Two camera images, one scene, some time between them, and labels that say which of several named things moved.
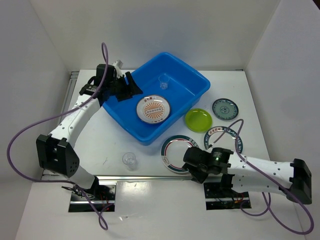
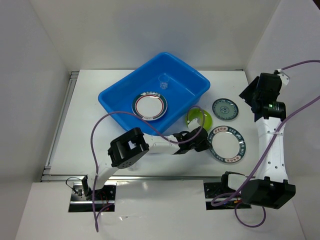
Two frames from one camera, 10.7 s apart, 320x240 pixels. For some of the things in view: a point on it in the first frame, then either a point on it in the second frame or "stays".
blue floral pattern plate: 225,108 stays
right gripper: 199,177 → 247,92
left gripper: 128,92 → 205,145
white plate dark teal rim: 227,140 stays
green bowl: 198,120 stays
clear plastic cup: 163,79 stays
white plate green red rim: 172,152 → 149,106
